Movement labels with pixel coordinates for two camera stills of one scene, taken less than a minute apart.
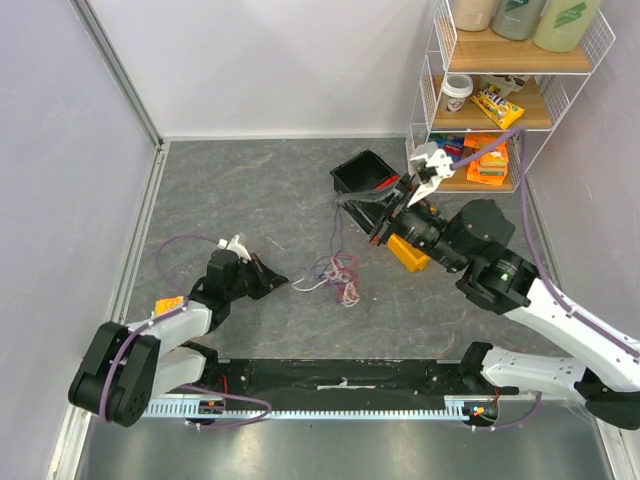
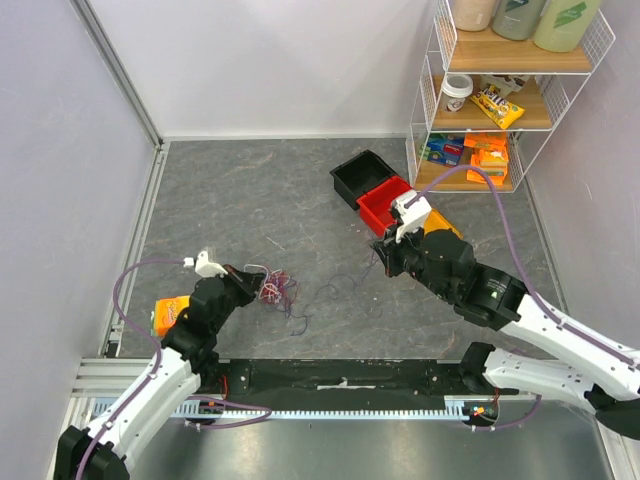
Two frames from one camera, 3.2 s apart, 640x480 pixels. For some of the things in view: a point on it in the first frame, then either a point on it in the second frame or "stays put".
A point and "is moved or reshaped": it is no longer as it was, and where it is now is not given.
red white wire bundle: x=343 y=279 is moved or reshaped
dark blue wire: x=341 y=233 to x=315 y=296
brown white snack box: x=507 y=83 stays put
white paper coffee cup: x=455 y=89 stays put
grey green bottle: x=517 y=19 stays put
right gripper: x=388 y=216 to x=392 y=255
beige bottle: x=472 y=15 stays put
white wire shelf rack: x=479 y=93 stays put
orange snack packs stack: x=491 y=166 stays put
